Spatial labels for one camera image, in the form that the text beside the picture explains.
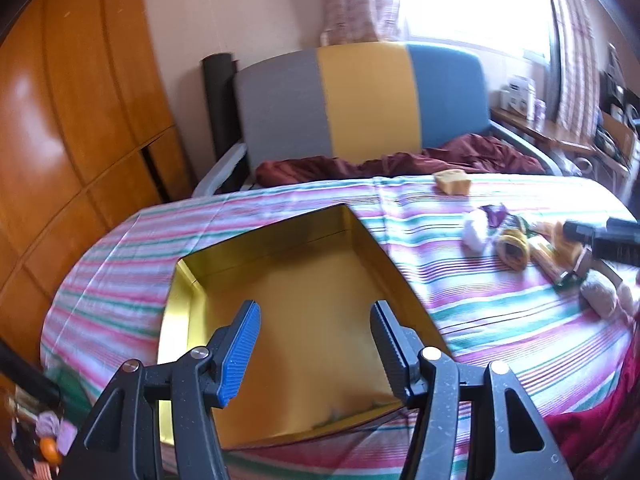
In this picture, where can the yellow sponge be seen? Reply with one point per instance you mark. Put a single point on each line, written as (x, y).
(452, 182)

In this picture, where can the white snack packet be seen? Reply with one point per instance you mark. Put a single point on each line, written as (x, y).
(476, 230)

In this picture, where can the green edged cracker packet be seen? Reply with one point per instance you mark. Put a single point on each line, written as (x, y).
(599, 294)
(547, 260)

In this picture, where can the window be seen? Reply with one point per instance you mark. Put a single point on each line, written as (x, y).
(475, 0)

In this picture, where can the orange fruit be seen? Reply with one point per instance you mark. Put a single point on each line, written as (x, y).
(50, 450)

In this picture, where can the wooden desk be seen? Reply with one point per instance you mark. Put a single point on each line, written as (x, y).
(545, 132)

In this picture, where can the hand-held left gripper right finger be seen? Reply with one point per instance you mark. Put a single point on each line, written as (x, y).
(391, 352)

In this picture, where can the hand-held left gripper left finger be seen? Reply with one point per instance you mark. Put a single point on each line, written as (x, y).
(240, 355)

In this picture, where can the white carton box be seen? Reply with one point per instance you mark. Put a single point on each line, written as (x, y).
(517, 94)

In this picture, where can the purple snack packet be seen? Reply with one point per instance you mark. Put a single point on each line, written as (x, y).
(495, 214)

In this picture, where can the red cloth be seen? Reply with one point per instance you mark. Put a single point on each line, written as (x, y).
(595, 425)

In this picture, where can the small purple cup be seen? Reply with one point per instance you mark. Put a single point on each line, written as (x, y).
(540, 110)

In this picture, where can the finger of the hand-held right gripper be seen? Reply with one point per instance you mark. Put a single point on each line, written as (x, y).
(595, 229)
(617, 250)

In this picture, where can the black rolled mat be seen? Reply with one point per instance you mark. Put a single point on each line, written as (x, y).
(217, 100)

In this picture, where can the yellow snack packet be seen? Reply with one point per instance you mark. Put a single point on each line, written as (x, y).
(514, 249)

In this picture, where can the pink patterned curtain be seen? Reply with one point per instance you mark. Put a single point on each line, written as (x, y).
(357, 0)
(570, 50)

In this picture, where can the square gold tin box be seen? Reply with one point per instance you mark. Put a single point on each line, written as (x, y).
(310, 285)

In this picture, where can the maroon blanket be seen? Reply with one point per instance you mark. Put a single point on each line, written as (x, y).
(450, 160)

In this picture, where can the wooden wardrobe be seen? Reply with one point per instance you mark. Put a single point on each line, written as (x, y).
(75, 135)

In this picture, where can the cardboard box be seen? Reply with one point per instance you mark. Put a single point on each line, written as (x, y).
(620, 137)

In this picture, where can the striped bedsheet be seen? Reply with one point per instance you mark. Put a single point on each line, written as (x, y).
(475, 320)

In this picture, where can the grey yellow blue padded chair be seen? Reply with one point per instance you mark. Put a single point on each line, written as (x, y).
(365, 100)

